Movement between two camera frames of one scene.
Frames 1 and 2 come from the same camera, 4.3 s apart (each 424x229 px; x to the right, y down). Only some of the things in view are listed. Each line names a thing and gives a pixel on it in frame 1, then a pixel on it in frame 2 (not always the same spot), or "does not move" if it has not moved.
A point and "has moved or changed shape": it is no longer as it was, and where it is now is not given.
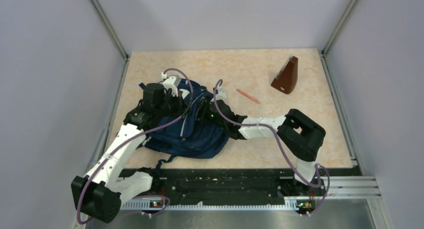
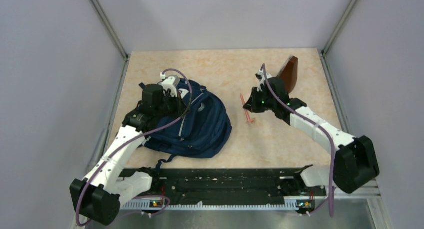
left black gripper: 182,107 does not move
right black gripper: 203,107 -> 251,105
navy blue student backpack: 181,134 does not move
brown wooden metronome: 286,79 does not move
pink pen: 249,96 has moved or changed shape
